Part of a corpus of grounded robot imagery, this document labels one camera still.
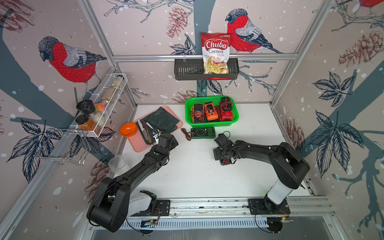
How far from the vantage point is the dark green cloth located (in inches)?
41.6

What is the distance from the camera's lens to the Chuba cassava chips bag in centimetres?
83

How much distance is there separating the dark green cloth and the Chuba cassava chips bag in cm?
45
